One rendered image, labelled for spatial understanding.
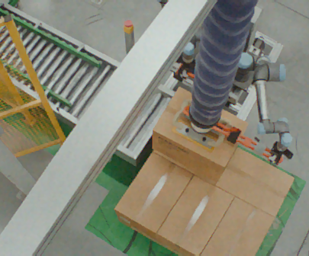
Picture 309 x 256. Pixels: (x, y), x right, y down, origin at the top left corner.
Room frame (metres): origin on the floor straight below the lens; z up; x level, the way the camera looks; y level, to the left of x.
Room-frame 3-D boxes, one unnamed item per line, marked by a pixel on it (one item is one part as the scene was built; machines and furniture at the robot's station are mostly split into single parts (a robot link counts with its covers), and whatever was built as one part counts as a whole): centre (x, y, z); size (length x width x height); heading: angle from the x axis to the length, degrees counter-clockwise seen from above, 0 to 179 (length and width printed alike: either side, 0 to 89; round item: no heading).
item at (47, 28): (2.37, 0.77, 0.50); 2.31 x 0.05 x 0.19; 58
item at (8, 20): (1.40, 1.19, 1.05); 0.87 x 0.10 x 2.10; 110
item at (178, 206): (0.86, -0.46, 0.34); 1.20 x 1.00 x 0.40; 58
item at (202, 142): (1.18, -0.31, 1.10); 0.34 x 0.10 x 0.05; 59
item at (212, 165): (1.26, -0.36, 0.87); 0.60 x 0.40 x 0.40; 59
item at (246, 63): (1.71, -0.72, 1.20); 0.13 x 0.12 x 0.14; 92
